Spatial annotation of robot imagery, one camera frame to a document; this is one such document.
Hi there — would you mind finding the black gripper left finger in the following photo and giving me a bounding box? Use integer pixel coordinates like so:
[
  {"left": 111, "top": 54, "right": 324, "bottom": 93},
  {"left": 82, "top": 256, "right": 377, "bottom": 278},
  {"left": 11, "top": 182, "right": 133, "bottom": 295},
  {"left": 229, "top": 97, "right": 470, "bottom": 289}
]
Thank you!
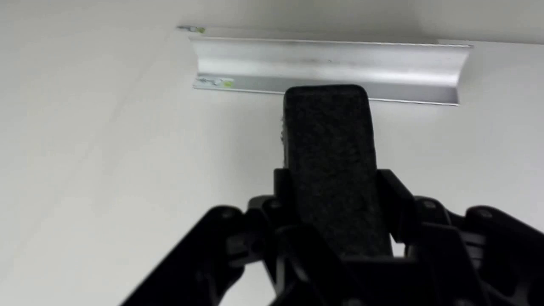
[{"left": 120, "top": 168, "right": 293, "bottom": 306}]

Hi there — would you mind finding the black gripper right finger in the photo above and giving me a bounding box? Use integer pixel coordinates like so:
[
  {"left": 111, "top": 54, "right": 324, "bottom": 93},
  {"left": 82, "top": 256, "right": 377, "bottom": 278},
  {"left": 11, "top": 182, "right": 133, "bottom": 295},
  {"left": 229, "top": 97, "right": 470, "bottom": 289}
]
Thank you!
[{"left": 377, "top": 170, "right": 544, "bottom": 306}]

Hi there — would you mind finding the black whiteboard eraser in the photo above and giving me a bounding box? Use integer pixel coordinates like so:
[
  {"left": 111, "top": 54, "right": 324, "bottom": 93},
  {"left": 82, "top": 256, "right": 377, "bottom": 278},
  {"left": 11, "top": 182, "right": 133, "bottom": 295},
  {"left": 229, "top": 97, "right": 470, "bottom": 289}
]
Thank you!
[{"left": 285, "top": 85, "right": 394, "bottom": 258}]

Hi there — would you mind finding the white whiteboard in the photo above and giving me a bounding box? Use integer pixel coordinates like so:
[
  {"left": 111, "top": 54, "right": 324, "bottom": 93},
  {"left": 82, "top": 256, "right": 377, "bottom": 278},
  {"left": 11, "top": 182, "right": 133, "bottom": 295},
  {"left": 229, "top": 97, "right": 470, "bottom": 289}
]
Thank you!
[{"left": 0, "top": 0, "right": 544, "bottom": 306}]

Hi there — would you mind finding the aluminium whiteboard tray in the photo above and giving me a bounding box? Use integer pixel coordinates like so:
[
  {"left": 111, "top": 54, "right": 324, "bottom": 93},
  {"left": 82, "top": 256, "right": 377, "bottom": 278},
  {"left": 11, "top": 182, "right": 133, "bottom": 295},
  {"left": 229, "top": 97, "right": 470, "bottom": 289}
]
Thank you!
[{"left": 191, "top": 37, "right": 472, "bottom": 105}]

